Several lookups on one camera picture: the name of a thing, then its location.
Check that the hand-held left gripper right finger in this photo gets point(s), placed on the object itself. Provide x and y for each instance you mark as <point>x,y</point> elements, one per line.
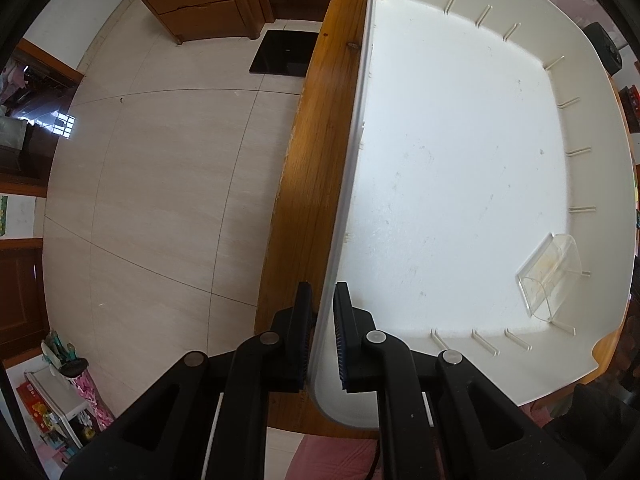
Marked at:
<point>342,345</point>

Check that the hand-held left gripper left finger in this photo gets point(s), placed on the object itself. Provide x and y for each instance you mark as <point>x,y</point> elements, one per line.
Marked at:
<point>302,345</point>

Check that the white plastic tray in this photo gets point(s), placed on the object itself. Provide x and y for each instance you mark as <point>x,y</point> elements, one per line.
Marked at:
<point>450,160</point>

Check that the clear acrylic block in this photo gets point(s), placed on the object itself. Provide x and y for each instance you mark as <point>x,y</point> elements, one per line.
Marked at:
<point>550,270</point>

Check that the pink cloth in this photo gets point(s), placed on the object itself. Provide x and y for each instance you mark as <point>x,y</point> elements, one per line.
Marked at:
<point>330,460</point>

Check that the white shelf with clutter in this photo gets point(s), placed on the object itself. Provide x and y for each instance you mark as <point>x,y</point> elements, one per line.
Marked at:
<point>50,410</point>

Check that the black square floor scale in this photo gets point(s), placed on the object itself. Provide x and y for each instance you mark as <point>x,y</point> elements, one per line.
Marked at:
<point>285,52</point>

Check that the wooden drawer cabinet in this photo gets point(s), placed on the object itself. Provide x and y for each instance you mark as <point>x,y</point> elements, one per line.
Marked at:
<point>200,5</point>

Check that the red box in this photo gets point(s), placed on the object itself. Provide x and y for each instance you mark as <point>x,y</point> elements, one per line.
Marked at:
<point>631,110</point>

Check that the black speaker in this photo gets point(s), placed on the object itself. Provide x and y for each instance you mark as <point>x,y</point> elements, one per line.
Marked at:
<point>602,47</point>

